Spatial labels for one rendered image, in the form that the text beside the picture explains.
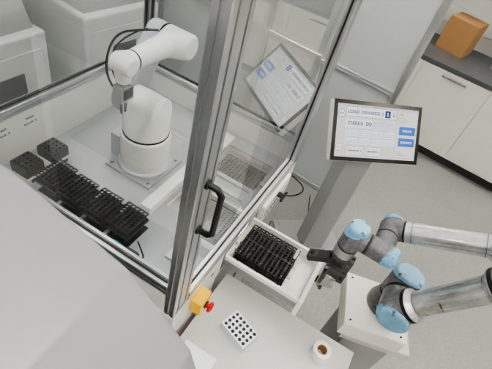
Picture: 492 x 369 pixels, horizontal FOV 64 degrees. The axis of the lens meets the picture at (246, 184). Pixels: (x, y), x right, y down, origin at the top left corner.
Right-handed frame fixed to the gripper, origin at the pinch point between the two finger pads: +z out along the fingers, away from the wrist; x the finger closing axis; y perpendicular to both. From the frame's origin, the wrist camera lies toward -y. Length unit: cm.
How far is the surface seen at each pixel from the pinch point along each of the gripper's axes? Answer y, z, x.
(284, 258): -15.4, 3.4, 3.0
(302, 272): -6.6, 6.9, 4.3
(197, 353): -24, 13, -45
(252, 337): -10.8, 11.0, -29.5
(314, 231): -11, 68, 88
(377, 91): -20, -9, 154
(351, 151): -14, -9, 76
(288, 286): -8.4, 6.9, -5.1
